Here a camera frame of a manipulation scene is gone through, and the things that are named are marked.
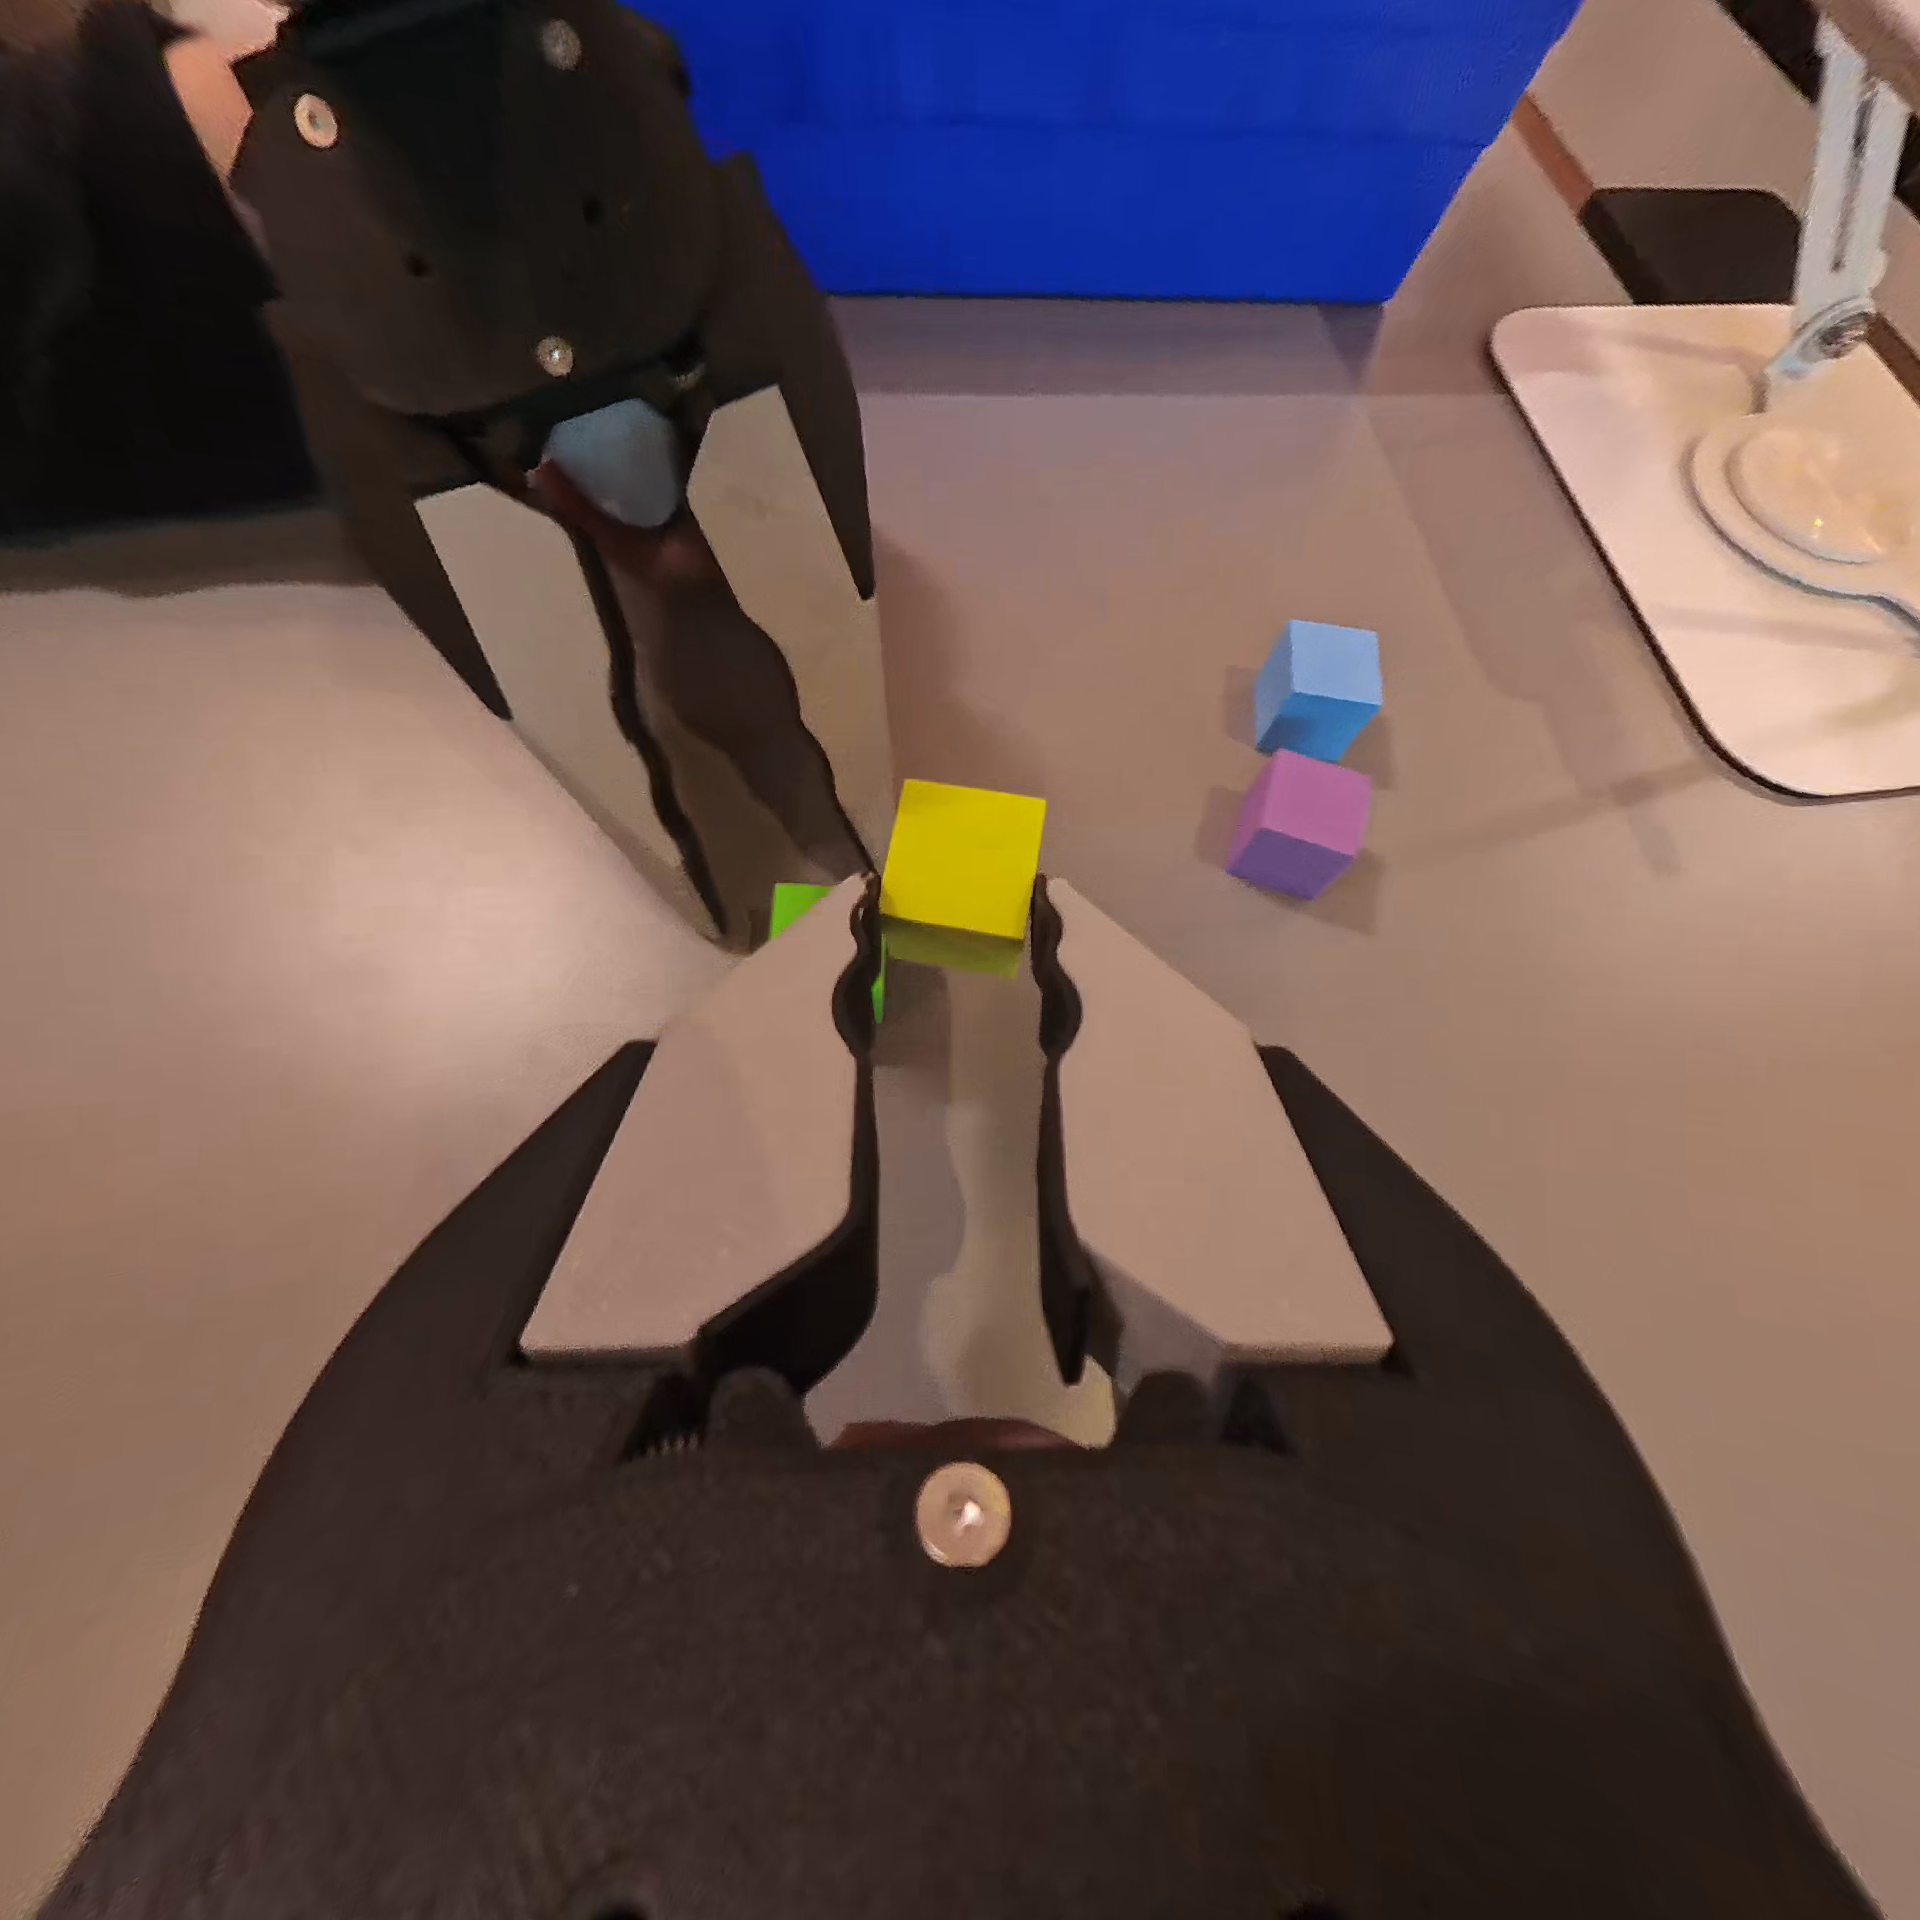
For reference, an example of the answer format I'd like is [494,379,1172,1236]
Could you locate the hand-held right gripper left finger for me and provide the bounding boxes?
[518,874,888,1394]

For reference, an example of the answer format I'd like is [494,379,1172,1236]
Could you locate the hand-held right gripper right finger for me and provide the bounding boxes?
[1032,874,1402,1385]

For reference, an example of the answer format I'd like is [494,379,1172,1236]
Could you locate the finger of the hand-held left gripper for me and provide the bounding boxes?
[412,473,731,942]
[660,387,897,890]

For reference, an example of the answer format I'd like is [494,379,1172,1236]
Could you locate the green foam cube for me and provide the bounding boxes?
[768,882,888,1025]

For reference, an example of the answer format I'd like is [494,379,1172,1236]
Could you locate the yellow foam cube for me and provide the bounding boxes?
[879,777,1050,977]

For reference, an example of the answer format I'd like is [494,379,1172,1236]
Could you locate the purple foam cube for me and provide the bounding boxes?
[1226,750,1377,903]

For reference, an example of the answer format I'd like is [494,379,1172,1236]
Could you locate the blue foam cube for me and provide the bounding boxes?
[1254,619,1385,764]

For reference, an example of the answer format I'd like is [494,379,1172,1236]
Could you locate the person's left forearm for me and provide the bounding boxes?
[0,0,321,537]

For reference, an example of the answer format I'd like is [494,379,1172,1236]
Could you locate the person's left hand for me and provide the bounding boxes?
[162,29,254,178]

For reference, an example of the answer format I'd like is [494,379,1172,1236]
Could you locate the blue plastic bin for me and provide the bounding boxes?
[623,0,1585,307]

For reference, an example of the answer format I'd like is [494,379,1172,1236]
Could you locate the white document stand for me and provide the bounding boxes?
[1489,0,1920,801]

